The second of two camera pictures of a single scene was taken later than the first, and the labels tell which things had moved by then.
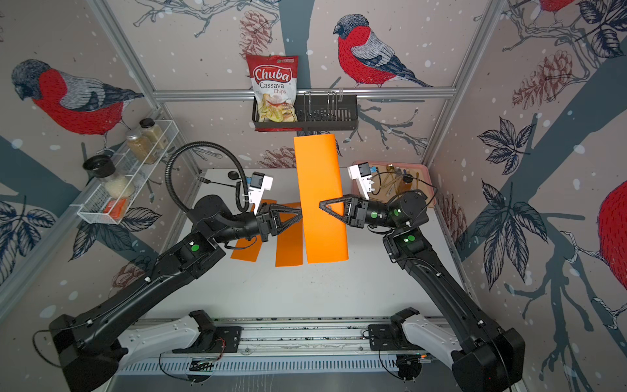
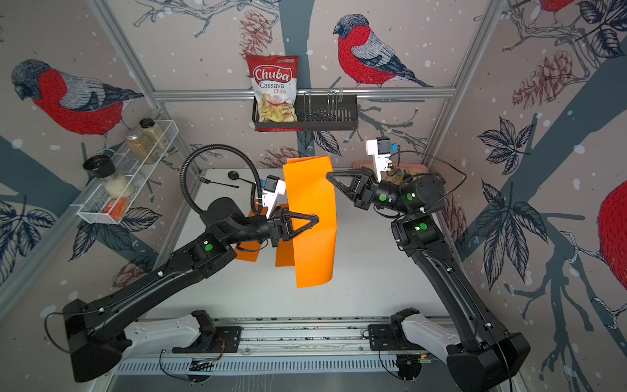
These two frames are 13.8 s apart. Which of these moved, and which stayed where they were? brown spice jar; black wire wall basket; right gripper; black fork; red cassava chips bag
Moved: right gripper
Stayed: black wire wall basket; brown spice jar; black fork; red cassava chips bag
